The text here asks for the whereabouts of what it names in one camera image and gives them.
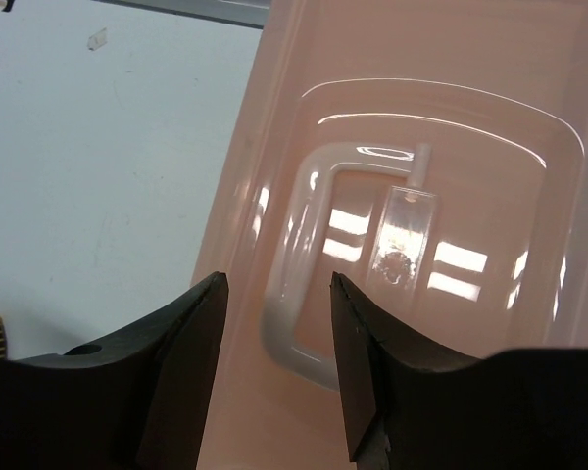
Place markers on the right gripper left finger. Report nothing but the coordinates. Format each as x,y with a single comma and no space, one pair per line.
136,398

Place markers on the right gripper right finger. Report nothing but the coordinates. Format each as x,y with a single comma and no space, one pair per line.
411,403

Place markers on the pink plastic toolbox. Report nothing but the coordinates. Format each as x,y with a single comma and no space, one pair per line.
436,154

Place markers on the small clear plastic piece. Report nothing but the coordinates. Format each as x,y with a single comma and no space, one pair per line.
97,40

